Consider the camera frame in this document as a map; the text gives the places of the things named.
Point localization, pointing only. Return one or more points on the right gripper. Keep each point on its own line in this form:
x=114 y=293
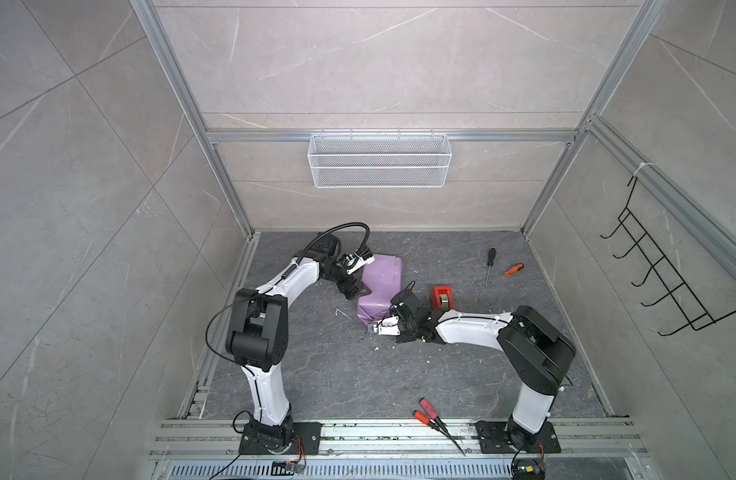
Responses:
x=404 y=338

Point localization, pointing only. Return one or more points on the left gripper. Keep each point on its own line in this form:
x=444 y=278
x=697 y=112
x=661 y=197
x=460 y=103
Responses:
x=356 y=291

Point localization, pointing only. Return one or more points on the pink wrapping paper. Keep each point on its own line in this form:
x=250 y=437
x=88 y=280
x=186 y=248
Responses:
x=383 y=279

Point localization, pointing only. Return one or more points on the red tape dispenser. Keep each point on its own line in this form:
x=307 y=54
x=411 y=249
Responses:
x=441 y=298

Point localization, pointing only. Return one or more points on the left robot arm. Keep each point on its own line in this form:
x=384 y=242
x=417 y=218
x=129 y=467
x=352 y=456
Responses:
x=257 y=336

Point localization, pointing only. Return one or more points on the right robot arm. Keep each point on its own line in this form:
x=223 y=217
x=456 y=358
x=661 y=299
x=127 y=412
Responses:
x=538 y=352

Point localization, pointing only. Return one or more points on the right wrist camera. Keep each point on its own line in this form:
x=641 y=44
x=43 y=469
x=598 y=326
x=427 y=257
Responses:
x=388 y=326

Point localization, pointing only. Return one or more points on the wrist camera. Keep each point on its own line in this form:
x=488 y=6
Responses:
x=334 y=260
x=388 y=326

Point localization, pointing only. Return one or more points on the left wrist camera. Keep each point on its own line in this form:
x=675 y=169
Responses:
x=334 y=260

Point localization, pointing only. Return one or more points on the red handled screwdriver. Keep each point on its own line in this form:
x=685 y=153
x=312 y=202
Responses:
x=425 y=420

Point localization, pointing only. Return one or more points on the black handled screwdriver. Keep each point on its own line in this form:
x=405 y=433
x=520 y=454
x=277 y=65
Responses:
x=492 y=252

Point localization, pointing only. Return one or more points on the orange handled screwdriver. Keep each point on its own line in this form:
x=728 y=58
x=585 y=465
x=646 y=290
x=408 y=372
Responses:
x=514 y=269

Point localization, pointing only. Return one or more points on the white wire mesh basket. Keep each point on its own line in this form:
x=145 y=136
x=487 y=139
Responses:
x=374 y=160

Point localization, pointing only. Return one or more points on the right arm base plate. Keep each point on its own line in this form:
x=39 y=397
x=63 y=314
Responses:
x=502 y=437

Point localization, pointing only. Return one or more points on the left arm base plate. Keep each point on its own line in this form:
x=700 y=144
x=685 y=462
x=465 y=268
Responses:
x=286 y=439

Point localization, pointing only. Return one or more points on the aluminium mounting rail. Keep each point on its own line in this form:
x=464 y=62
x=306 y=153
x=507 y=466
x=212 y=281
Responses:
x=403 y=438

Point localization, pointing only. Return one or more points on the black wire hook rack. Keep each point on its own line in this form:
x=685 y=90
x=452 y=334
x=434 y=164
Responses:
x=693 y=314

